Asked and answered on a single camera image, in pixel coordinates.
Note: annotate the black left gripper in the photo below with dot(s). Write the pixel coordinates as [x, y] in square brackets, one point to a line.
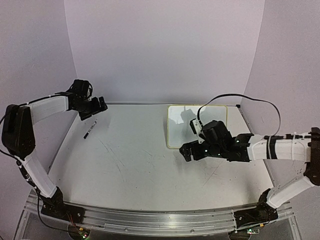
[97, 108]

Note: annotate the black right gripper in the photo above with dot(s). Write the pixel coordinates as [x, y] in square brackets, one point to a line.
[186, 147]

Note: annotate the yellow framed small whiteboard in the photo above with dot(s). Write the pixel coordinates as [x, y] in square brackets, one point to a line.
[179, 116]

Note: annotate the black whiteboard marker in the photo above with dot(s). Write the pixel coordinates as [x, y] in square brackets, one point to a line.
[89, 130]

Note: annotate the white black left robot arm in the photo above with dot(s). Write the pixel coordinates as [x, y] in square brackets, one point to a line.
[19, 139]

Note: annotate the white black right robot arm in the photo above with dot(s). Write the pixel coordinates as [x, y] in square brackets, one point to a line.
[303, 147]

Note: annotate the right green circuit board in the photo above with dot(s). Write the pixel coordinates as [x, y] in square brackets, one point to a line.
[254, 230]

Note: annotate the green circuit board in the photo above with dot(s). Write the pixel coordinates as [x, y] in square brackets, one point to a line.
[78, 233]
[254, 230]

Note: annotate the left green circuit board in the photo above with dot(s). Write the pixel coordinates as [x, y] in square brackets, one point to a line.
[78, 233]

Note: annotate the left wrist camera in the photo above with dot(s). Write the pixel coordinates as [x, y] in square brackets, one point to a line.
[89, 91]

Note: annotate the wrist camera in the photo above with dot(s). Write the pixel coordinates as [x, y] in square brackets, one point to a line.
[89, 91]
[197, 130]

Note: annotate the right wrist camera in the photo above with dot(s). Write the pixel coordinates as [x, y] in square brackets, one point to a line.
[197, 130]

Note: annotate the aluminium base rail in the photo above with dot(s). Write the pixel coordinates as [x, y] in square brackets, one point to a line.
[171, 223]

